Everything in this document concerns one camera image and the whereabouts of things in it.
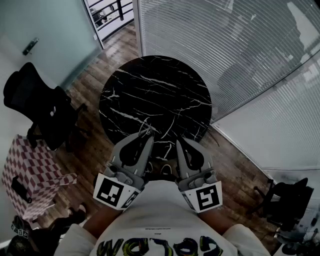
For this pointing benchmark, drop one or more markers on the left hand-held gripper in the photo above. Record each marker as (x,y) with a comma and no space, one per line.
(110,191)

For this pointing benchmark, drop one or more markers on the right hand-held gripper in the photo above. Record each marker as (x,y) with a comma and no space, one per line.
(207,197)

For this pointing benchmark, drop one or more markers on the person's left forearm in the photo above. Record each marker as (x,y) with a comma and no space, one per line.
(102,222)

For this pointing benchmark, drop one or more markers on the person's right forearm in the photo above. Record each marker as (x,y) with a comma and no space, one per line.
(215,221)

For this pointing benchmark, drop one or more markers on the person's left shoe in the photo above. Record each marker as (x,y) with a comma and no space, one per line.
(149,168)

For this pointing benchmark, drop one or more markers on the person's shoe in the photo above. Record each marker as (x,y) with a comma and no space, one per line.
(149,168)
(166,170)

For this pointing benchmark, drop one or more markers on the person's right shoe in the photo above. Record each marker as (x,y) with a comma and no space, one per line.
(166,170)

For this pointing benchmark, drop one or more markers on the person's white printed shirt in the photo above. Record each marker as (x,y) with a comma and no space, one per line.
(162,210)

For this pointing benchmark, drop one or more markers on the red white checkered box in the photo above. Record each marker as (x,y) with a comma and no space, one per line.
(35,170)

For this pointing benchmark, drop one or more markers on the black mesh office chair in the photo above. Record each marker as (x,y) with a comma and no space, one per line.
(42,107)

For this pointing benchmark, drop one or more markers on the black office chair with armrests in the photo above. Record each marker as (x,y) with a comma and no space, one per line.
(290,200)

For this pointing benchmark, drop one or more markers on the dark equipment pile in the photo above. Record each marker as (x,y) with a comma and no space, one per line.
(297,242)

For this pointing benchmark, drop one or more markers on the black metal railing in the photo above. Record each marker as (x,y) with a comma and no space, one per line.
(110,12)

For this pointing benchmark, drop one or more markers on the frosted glass door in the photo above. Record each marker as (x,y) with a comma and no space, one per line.
(50,32)

